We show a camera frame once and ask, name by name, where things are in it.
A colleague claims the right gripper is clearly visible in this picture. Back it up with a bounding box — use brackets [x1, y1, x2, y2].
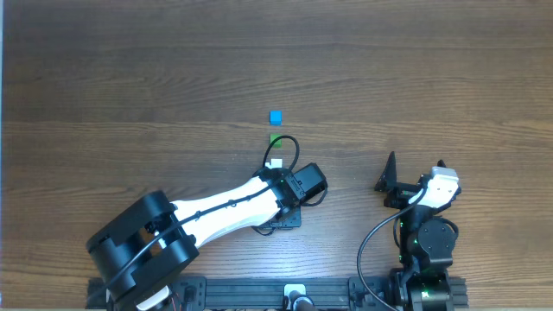
[373, 150, 448, 211]

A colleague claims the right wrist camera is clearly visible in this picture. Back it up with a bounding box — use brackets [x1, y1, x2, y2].
[407, 166, 462, 209]

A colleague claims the mounting rail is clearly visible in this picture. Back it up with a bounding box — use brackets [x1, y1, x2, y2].
[85, 275, 470, 311]

